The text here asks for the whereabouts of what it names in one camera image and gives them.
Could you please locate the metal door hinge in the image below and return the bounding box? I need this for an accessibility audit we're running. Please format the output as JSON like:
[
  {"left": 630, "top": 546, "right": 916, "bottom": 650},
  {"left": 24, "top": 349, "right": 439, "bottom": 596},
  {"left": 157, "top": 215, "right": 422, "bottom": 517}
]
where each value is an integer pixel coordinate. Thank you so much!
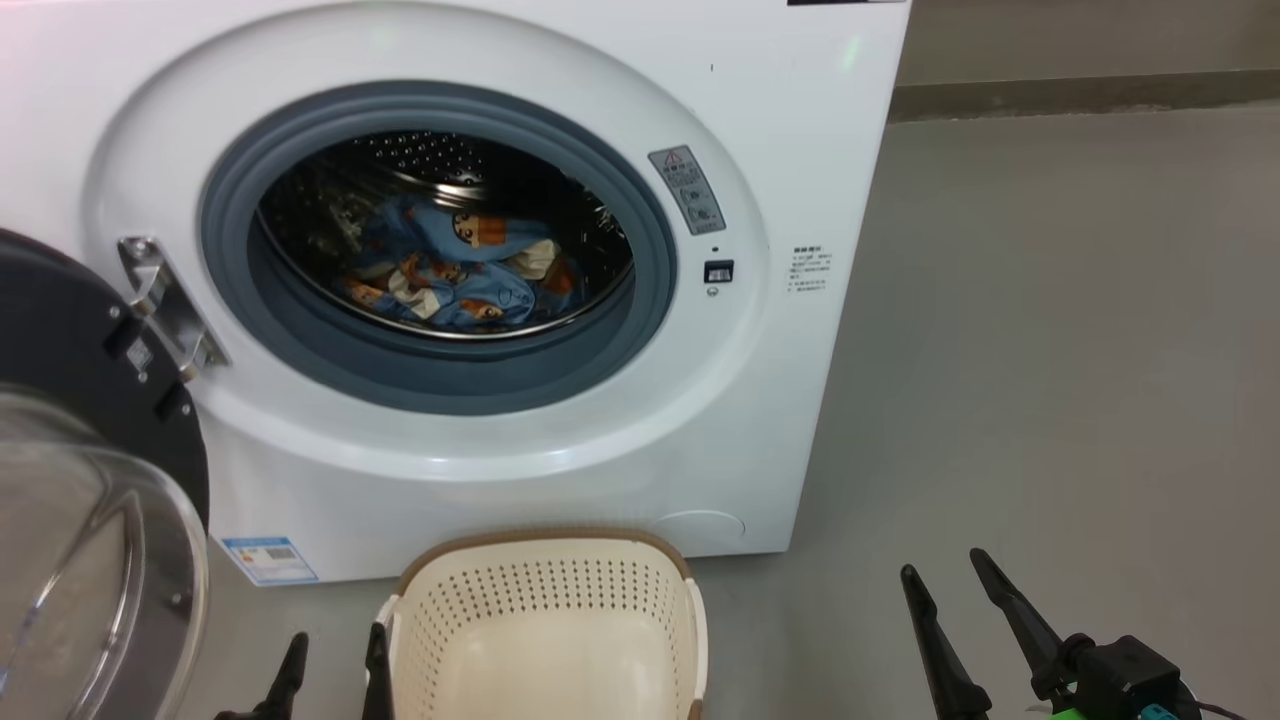
[{"left": 117, "top": 236, "right": 233, "bottom": 381}]

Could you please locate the grey rubber door seal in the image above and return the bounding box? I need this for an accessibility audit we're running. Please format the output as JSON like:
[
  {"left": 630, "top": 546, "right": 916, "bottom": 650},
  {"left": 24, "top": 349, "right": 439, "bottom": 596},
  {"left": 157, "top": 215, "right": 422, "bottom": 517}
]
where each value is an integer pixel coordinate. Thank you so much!
[{"left": 198, "top": 80, "right": 679, "bottom": 417}]

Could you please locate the round white filter cover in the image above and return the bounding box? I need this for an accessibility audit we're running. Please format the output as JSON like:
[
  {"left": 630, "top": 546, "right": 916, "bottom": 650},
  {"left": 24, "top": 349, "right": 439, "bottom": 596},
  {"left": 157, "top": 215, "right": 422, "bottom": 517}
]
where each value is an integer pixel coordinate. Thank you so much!
[{"left": 652, "top": 510, "right": 747, "bottom": 556}]

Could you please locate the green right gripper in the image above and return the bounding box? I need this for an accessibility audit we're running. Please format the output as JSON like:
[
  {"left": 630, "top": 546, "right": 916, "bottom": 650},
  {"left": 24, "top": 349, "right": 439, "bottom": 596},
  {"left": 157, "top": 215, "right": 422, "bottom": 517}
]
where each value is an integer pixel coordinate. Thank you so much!
[{"left": 900, "top": 547, "right": 1086, "bottom": 720}]

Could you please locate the grey warning sticker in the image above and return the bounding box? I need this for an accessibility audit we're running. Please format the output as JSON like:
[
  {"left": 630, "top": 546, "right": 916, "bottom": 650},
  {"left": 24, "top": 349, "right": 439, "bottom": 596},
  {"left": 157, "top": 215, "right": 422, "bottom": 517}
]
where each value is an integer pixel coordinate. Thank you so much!
[{"left": 648, "top": 145, "right": 728, "bottom": 236}]

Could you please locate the cream perforated laundry basket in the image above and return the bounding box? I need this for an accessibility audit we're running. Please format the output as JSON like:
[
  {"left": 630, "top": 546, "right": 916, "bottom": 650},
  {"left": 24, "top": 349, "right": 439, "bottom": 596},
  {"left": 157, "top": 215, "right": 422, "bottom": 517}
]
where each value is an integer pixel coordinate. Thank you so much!
[{"left": 375, "top": 527, "right": 709, "bottom": 720}]

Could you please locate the white front-load washing machine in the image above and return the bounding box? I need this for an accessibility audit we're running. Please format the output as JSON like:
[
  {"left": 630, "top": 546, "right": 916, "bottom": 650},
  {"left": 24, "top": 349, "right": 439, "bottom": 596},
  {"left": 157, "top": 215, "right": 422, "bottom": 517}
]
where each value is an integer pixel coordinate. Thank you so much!
[{"left": 0, "top": 0, "right": 913, "bottom": 586}]

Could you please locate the blue energy label sticker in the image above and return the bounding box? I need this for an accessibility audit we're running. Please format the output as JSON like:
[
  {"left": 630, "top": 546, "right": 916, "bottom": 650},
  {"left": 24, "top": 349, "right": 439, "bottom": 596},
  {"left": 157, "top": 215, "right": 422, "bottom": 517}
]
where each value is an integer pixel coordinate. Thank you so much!
[{"left": 221, "top": 536, "right": 320, "bottom": 586}]

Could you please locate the steel washer drum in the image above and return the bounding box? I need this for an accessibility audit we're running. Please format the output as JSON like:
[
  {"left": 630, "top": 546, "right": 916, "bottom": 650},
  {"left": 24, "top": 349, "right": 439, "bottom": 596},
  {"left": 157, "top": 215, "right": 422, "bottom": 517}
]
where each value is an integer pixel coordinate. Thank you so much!
[{"left": 255, "top": 130, "right": 637, "bottom": 341}]

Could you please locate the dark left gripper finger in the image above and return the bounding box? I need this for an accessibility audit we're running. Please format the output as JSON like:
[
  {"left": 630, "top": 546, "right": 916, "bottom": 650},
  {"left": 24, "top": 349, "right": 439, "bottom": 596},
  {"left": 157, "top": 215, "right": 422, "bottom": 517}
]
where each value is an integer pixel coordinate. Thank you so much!
[
  {"left": 255, "top": 632, "right": 310, "bottom": 720},
  {"left": 362, "top": 622, "right": 396, "bottom": 720}
]

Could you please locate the black round glass washer door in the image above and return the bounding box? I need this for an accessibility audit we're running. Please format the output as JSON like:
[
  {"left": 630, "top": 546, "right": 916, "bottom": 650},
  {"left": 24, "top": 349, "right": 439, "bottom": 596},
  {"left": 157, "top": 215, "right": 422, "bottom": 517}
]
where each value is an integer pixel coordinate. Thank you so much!
[{"left": 0, "top": 228, "right": 213, "bottom": 720}]

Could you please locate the small printed text label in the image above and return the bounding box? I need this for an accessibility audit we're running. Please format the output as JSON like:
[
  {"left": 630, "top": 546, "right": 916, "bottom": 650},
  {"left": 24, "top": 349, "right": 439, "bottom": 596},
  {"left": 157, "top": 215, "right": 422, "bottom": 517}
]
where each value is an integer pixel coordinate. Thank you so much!
[{"left": 790, "top": 243, "right": 833, "bottom": 296}]

